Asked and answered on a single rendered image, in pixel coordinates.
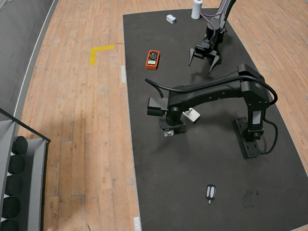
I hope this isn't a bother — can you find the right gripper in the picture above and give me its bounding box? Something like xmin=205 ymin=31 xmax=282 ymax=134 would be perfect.
xmin=189 ymin=39 xmax=220 ymax=73

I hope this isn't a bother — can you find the small white cardboard box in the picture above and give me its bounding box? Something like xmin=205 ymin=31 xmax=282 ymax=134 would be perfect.
xmin=167 ymin=14 xmax=176 ymax=24

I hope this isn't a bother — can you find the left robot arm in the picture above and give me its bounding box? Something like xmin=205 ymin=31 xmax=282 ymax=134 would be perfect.
xmin=147 ymin=64 xmax=270 ymax=158

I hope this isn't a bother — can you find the orange digital multimeter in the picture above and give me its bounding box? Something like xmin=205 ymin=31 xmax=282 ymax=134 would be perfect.
xmin=146 ymin=50 xmax=160 ymax=69

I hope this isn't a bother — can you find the white bottle with blue cap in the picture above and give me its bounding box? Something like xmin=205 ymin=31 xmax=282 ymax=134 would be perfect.
xmin=191 ymin=0 xmax=203 ymax=19

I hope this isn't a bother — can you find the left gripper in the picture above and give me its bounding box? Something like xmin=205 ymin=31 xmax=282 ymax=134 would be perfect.
xmin=159 ymin=112 xmax=186 ymax=132

